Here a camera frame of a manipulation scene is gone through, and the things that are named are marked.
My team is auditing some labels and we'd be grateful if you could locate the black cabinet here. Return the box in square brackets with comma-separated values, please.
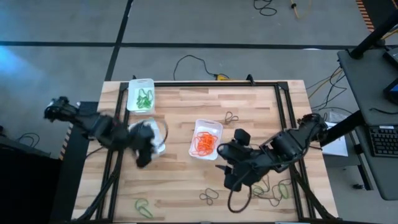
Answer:
[0, 136, 65, 224]

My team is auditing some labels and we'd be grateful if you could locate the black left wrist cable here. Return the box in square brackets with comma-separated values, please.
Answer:
[154, 119, 170, 149]

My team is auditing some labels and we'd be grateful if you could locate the yellow cord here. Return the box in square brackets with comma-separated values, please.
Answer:
[290, 0, 312, 21]

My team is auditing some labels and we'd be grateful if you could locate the black desk device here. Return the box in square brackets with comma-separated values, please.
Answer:
[382, 46, 398, 70]

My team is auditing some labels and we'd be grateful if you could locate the rubber band pile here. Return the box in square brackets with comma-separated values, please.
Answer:
[134, 198, 154, 219]

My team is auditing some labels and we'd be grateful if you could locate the grey desk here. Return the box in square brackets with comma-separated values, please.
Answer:
[336, 46, 398, 202]

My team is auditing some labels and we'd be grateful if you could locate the black diagonal pole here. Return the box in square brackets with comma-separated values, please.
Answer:
[348, 11, 398, 60]

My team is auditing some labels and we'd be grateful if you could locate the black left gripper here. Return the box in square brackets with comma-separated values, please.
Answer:
[126, 122, 157, 169]

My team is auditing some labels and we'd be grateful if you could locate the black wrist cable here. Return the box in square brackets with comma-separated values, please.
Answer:
[154, 119, 170, 149]
[227, 174, 253, 214]

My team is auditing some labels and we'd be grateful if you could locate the black coiled floor cable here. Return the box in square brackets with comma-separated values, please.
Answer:
[252, 0, 278, 17]

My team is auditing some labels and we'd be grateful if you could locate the blue-screen tablet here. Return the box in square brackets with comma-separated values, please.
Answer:
[382, 77, 398, 106]

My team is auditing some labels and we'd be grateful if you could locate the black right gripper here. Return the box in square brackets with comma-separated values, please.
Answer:
[215, 128, 271, 192]

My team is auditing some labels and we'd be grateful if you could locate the black looped floor cable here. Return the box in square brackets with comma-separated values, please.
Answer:
[14, 132, 42, 147]

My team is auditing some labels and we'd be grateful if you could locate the dark desk leg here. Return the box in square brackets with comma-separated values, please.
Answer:
[320, 110, 365, 147]

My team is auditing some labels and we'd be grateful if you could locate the dark brown rubber band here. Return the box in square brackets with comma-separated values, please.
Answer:
[260, 174, 294, 208]

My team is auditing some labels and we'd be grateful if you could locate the thin yellow floor cable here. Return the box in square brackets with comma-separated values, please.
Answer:
[307, 67, 345, 94]

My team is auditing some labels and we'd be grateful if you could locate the thin black floor cable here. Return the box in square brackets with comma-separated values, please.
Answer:
[310, 70, 348, 114]

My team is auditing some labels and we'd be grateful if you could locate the white plastic basket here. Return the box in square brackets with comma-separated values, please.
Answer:
[188, 118, 224, 161]
[126, 78, 155, 113]
[127, 117, 168, 157]

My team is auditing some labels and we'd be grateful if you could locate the black power cable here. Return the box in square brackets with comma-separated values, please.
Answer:
[172, 54, 218, 81]

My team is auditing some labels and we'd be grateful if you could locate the black cable on desk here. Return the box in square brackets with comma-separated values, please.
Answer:
[368, 107, 398, 116]

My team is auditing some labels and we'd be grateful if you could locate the white paper sheet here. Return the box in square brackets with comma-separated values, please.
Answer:
[320, 119, 349, 157]

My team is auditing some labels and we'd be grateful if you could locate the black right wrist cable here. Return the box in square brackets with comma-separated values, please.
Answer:
[227, 174, 253, 214]

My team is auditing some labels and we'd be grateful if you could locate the black keyboard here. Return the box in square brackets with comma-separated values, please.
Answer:
[366, 124, 398, 158]

